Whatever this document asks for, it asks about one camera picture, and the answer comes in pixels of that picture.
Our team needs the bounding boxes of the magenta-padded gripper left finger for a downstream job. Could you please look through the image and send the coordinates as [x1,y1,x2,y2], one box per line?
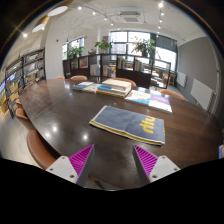
[45,143,96,188]

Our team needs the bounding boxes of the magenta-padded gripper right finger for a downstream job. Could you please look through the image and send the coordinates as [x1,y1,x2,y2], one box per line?
[132,144,181,187]

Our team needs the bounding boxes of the grey towel with yellow print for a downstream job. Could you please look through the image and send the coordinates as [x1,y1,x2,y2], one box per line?
[89,105,167,147]

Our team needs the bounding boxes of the purple and white book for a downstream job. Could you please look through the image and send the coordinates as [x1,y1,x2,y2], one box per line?
[148,93,174,115]

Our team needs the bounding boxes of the colourful illustrated book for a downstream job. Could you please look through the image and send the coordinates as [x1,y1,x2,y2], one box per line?
[124,89,152,106]

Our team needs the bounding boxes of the dark blue book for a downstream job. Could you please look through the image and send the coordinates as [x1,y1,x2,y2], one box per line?
[72,81,95,92]

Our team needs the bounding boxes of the thin white book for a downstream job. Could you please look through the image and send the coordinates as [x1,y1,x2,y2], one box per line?
[82,83,102,95]

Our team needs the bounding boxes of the large white radiator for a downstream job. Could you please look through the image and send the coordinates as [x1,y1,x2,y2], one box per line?
[190,78,215,111]

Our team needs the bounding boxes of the yellow-edged book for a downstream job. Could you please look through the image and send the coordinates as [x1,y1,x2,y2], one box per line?
[96,89,127,99]

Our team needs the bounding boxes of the blue and white book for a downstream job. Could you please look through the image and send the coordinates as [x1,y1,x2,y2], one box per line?
[96,84,128,96]

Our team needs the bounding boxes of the small white radiator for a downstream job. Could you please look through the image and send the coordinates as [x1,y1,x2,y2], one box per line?
[176,71,188,88]

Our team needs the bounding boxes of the thick beige book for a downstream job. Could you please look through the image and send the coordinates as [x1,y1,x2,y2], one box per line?
[101,78,133,92]

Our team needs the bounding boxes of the low dark shelf unit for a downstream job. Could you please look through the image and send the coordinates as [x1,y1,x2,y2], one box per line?
[62,53,172,90]

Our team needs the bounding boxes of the tall dark shelf unit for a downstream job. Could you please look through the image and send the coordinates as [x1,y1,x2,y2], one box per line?
[0,48,47,119]

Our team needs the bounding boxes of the potted plant by window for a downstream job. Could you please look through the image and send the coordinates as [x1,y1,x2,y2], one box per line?
[67,45,85,60]

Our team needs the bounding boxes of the large potted plant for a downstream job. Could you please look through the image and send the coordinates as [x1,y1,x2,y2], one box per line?
[132,37,157,58]

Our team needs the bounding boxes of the small potted plant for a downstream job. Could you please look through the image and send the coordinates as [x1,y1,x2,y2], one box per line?
[94,39,113,55]

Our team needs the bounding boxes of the ceiling air conditioner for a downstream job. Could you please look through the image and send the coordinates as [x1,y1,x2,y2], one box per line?
[116,10,145,24]

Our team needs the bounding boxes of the round ceiling lights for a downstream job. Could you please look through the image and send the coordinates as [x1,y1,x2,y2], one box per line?
[32,5,69,33]

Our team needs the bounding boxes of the ceiling spotlights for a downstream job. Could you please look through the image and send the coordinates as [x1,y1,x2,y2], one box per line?
[21,1,166,38]

